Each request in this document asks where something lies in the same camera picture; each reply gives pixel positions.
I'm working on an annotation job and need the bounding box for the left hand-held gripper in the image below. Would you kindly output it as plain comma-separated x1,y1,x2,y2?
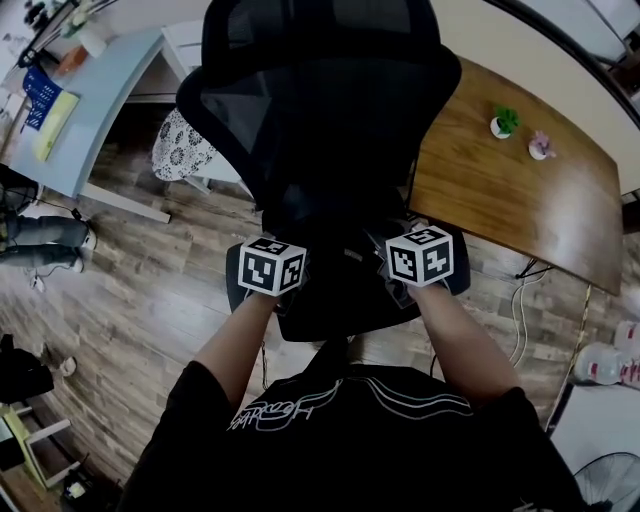
236,232,314,315

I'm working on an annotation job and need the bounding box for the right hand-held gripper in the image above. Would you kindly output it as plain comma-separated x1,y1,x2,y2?
373,224,455,309

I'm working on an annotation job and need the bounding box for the black mesh office chair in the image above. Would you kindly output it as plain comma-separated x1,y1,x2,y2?
175,0,472,344

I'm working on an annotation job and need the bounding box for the person's right forearm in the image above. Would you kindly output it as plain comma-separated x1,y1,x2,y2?
408,281,522,407

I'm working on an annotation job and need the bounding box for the person's left forearm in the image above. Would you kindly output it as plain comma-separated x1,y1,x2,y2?
192,288,282,407

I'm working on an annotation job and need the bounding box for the brown wooden table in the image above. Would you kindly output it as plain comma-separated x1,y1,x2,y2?
406,54,624,297

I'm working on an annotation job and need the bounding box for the small green potted plant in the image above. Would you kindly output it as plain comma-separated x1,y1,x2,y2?
489,104,523,141

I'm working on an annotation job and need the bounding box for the small pink potted plant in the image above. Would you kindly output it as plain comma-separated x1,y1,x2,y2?
527,130,558,162

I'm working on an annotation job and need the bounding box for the yellow black striped tape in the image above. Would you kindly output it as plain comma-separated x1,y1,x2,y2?
543,283,594,432

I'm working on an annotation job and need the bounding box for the person's black printed shirt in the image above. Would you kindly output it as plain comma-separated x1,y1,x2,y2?
116,338,587,512

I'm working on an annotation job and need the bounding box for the large clear water bottle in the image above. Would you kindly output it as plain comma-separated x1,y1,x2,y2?
613,319,640,353
573,341,629,387

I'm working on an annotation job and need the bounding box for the light grey desk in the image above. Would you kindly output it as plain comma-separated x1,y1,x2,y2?
8,27,174,224

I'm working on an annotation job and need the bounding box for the white table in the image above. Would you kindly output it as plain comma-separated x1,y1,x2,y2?
548,381,640,462

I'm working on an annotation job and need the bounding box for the yellow sheet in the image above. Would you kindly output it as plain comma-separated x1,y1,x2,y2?
33,91,82,163

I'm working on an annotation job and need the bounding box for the black railing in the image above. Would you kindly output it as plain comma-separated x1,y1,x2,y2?
483,0,640,127

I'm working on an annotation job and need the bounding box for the black bag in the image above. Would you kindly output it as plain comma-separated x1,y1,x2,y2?
0,333,56,406

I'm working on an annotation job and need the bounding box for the blue patterned sheet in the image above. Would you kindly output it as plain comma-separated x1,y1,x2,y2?
21,64,65,132

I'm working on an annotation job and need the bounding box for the orange box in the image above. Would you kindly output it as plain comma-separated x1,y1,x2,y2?
56,45,89,77

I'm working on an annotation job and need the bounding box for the white vase with flowers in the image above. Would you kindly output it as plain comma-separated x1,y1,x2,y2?
63,8,109,59

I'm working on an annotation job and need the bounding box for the black floor fan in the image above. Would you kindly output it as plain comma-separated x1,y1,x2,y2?
571,451,640,512

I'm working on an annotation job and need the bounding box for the white cable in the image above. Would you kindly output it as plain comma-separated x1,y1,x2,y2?
507,271,533,369

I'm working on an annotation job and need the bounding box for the white metal frame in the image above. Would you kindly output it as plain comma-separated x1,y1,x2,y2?
0,403,82,492

